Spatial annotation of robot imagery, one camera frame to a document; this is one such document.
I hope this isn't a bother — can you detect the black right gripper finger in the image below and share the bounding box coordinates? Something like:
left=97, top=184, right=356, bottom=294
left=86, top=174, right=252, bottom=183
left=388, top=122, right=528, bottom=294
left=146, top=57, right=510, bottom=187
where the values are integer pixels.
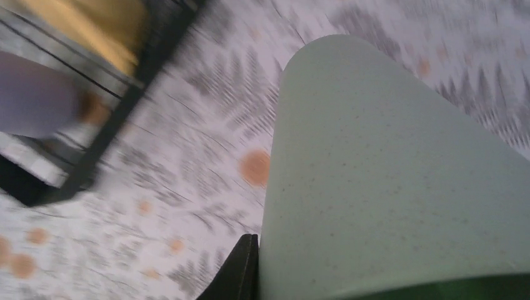
left=197, top=234, right=259, bottom=300

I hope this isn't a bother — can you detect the light green plastic cup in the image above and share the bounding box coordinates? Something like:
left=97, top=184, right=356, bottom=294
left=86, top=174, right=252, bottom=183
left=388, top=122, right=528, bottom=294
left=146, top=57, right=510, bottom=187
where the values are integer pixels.
left=259, top=35, right=529, bottom=299

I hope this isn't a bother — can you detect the lavender plastic cup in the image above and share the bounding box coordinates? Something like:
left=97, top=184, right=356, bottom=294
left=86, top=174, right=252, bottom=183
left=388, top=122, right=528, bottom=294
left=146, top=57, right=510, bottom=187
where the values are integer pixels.
left=1, top=51, right=81, bottom=138

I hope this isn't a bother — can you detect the yellow mug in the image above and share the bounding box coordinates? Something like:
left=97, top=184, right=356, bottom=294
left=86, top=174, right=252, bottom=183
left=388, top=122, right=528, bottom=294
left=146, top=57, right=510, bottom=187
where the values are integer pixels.
left=18, top=0, right=150, bottom=76

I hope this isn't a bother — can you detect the black wire dish rack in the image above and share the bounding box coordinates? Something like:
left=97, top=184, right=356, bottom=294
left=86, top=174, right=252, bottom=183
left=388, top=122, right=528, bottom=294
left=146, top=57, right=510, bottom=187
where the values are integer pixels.
left=1, top=1, right=205, bottom=207

